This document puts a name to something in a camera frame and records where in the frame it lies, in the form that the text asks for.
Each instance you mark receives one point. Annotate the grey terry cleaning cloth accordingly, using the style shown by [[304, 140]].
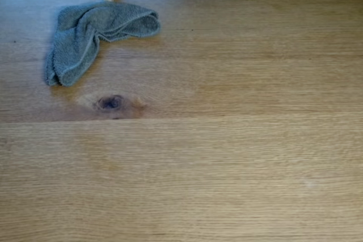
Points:
[[76, 43]]

